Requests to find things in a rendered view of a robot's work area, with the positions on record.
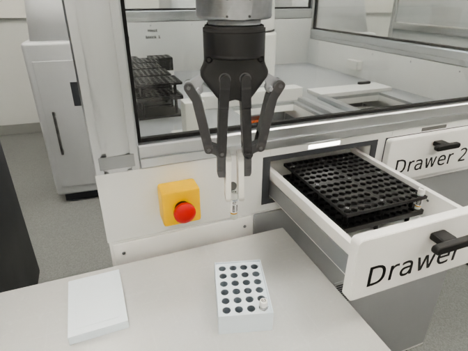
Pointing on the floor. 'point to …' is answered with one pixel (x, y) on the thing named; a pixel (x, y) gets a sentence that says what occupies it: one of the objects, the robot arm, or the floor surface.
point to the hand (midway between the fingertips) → (234, 175)
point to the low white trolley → (197, 306)
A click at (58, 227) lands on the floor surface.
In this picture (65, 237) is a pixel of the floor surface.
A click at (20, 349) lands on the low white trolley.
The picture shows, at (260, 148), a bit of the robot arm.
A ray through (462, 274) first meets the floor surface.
